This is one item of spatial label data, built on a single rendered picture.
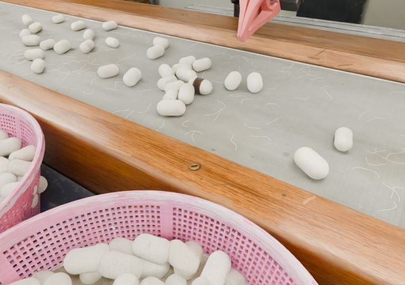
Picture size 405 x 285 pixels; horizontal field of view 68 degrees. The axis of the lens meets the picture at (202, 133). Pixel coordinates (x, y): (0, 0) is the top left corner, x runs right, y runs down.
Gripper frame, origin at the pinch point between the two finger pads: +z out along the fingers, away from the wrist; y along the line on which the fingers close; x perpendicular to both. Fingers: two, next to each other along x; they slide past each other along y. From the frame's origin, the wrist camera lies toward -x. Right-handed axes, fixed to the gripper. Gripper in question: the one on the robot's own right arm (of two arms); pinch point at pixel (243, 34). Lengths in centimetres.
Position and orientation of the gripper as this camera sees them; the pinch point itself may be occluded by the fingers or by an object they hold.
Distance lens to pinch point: 42.6
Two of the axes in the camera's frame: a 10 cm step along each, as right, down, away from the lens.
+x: 3.7, 2.8, 8.8
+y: 8.4, 3.1, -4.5
